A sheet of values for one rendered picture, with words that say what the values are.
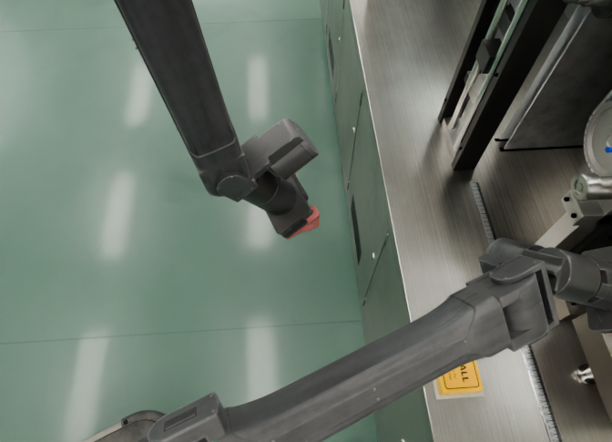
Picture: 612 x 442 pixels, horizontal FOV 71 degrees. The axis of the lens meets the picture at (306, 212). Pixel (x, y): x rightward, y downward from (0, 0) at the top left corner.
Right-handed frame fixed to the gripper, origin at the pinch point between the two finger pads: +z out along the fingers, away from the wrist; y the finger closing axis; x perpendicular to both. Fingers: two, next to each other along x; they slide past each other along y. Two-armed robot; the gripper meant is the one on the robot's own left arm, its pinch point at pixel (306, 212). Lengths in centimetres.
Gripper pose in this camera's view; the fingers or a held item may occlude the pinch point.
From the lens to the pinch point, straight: 75.1
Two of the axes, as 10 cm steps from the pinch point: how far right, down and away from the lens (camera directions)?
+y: -4.4, -7.7, 4.6
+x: -7.8, 5.8, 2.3
